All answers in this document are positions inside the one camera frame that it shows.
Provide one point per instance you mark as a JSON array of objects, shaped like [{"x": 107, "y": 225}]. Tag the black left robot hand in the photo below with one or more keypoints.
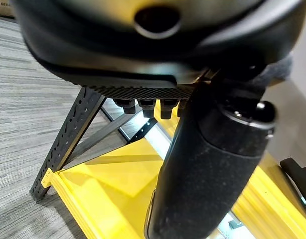
[{"x": 207, "y": 174}]

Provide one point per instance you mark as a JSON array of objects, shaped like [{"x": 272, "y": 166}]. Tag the black sole-shaped part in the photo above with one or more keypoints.
[
  {"x": 298, "y": 174},
  {"x": 133, "y": 79}
]

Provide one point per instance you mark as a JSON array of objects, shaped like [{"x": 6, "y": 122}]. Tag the yellow ribbed shelf beam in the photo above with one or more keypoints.
[
  {"x": 265, "y": 204},
  {"x": 75, "y": 206}
]

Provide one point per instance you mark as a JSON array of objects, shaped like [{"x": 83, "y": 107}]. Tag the yellow shelf board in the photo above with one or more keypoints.
[{"x": 118, "y": 179}]

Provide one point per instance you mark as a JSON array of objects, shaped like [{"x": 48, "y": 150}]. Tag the dark grey shelf brace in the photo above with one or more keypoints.
[{"x": 110, "y": 133}]

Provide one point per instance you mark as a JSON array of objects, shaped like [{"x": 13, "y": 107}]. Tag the brown cardboard box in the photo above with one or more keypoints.
[{"x": 3, "y": 8}]

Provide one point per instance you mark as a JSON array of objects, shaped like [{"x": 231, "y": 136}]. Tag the dark grey perforated shelf post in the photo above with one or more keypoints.
[
  {"x": 68, "y": 139},
  {"x": 143, "y": 130}
]

